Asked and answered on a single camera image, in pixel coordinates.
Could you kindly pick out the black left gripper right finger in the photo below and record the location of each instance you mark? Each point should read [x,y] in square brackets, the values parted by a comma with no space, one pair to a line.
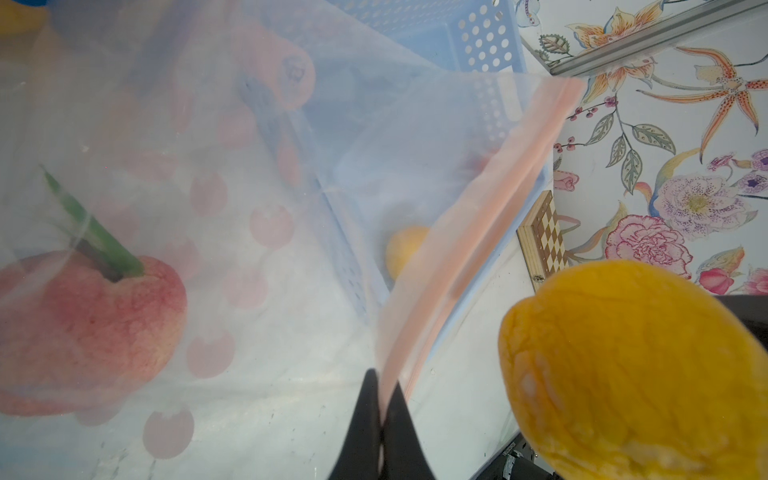
[403,457]

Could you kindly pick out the clear pink bag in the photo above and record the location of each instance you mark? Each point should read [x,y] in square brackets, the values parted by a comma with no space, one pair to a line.
[133,107]

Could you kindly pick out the pink peach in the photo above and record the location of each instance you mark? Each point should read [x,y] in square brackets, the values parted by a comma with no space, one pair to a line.
[85,327]

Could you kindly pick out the wooden chessboard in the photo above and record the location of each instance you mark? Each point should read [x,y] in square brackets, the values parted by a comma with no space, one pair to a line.
[541,240]

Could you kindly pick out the yellow red peach front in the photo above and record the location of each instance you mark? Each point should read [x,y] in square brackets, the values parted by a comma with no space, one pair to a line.
[401,246]

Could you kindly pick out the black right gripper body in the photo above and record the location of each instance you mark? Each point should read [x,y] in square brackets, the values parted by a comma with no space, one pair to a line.
[752,311]

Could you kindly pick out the yellow red peach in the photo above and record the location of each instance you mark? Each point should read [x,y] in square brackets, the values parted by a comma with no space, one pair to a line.
[401,246]
[622,370]

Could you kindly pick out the light blue perforated basket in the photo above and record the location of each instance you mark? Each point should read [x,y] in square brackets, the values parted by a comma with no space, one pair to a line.
[379,114]

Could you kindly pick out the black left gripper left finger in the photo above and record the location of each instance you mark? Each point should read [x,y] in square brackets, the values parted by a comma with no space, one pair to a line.
[359,455]

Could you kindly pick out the aluminium right corner post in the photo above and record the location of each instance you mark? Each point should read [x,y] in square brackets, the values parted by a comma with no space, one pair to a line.
[671,31]

